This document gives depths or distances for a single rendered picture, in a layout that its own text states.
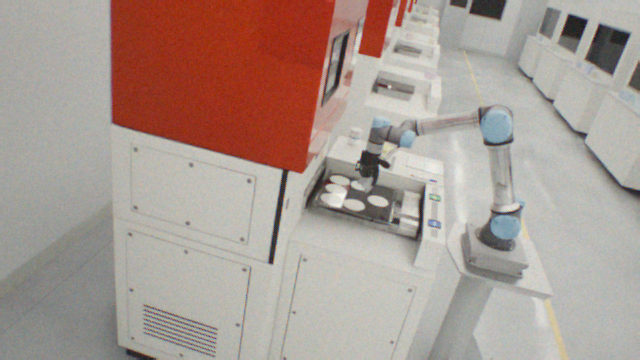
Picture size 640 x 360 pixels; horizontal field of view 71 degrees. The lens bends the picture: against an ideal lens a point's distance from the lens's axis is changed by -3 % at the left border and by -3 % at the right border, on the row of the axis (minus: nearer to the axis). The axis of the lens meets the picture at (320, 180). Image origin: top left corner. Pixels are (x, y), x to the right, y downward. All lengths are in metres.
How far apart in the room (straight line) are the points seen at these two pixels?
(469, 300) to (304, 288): 0.80
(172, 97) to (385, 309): 1.22
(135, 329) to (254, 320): 0.62
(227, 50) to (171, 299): 1.11
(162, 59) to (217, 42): 0.21
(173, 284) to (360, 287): 0.79
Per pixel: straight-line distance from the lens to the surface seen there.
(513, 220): 2.00
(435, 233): 2.01
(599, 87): 8.48
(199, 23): 1.59
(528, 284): 2.20
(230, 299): 2.00
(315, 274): 2.04
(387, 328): 2.15
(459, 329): 2.48
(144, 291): 2.19
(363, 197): 2.25
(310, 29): 1.46
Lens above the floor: 1.92
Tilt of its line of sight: 26 degrees down
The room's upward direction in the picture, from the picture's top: 11 degrees clockwise
